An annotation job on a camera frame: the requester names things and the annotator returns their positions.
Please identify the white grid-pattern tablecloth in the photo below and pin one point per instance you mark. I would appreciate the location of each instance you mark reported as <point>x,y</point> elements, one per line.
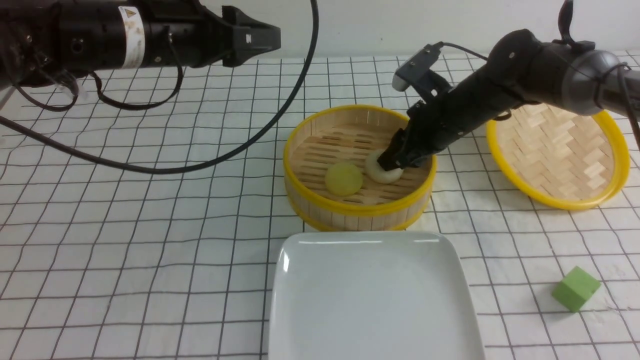
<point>98,263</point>

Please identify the beige steamed bun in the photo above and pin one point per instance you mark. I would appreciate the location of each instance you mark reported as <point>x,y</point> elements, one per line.
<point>376,173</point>

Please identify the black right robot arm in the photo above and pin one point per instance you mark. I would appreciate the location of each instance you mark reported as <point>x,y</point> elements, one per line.
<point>520,70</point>

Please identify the yellow steamed bun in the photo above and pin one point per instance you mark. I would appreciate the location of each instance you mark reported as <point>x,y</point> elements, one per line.
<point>343,179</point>

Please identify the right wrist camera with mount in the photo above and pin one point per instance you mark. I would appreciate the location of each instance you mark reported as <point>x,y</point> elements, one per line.
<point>416,73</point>

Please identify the yellow-rimmed woven steamer lid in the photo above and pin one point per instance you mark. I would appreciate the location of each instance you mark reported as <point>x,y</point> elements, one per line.
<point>561,159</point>

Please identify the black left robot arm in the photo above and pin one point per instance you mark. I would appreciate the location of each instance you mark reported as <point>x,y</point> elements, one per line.
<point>43,41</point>

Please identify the yellow-rimmed bamboo steamer basket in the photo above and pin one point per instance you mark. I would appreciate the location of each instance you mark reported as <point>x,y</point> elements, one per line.
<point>348,133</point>

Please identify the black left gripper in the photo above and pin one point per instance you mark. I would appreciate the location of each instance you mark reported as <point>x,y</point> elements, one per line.
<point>187,33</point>

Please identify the white square ceramic plate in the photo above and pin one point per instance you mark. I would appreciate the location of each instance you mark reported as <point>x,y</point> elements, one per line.
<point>372,295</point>

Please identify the green cube block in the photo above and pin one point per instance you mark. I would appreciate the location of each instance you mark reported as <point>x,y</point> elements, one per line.
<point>575,289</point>

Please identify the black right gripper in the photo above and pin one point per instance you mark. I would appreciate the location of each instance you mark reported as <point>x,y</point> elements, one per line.
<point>445,115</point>

